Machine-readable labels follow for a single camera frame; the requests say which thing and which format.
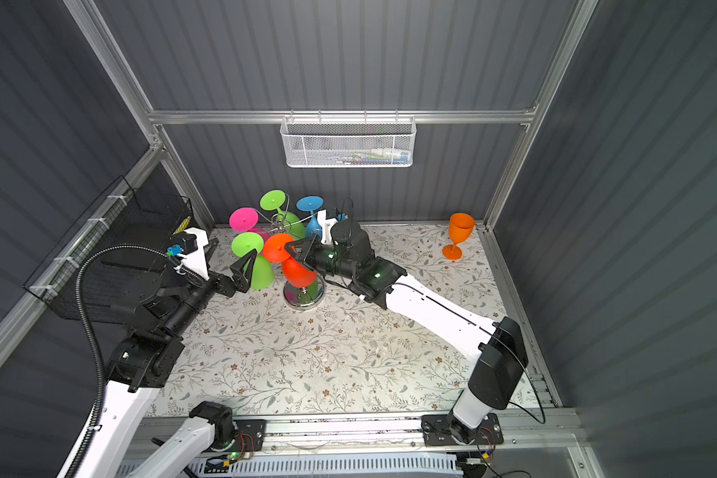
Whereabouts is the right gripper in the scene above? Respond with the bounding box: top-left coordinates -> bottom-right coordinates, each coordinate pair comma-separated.
286,234 -> 358,283

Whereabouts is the red wine glass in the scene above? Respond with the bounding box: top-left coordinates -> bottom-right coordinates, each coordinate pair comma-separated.
263,233 -> 318,289

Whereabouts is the chrome wine glass rack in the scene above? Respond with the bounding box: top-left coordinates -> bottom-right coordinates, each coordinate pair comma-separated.
263,212 -> 326,311

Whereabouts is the orange wine glass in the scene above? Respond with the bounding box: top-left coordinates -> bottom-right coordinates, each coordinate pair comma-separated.
442,213 -> 476,261

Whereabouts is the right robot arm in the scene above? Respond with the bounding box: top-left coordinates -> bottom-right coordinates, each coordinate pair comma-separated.
265,219 -> 529,443

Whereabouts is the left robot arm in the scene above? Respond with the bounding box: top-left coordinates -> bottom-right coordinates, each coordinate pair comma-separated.
59,229 -> 258,477

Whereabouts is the yellow-green wine glass front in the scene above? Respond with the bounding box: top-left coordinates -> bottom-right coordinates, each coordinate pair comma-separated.
232,232 -> 274,291

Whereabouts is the blue wine glass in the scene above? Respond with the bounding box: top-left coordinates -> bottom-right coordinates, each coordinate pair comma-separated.
296,195 -> 324,237

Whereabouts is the pink wine glass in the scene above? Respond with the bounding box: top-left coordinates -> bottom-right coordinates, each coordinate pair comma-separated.
228,207 -> 271,241

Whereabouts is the green wine glass back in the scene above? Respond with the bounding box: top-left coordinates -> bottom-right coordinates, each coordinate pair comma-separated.
259,189 -> 306,239

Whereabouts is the yellow marker in basket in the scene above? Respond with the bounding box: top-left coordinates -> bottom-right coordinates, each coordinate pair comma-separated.
173,216 -> 191,234

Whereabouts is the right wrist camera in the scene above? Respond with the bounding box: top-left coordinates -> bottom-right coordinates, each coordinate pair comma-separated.
317,216 -> 339,245

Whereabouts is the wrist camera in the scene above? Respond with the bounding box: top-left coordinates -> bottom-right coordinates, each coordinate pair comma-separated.
317,216 -> 339,245
167,227 -> 209,281

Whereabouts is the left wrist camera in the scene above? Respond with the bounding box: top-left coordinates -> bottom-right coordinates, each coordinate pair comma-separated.
167,227 -> 209,281

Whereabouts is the white wire wall basket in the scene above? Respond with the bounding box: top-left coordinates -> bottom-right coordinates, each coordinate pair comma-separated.
280,117 -> 417,168

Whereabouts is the black wire wall basket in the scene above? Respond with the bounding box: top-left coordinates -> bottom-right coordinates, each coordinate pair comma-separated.
24,176 -> 193,324

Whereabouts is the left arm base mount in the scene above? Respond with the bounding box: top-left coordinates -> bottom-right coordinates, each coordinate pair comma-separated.
210,419 -> 267,454

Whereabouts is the white perforated cable tray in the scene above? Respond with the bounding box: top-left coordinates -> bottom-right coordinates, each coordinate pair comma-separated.
110,452 -> 464,478

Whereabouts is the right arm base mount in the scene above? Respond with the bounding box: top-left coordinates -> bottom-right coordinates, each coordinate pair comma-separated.
420,413 -> 504,447

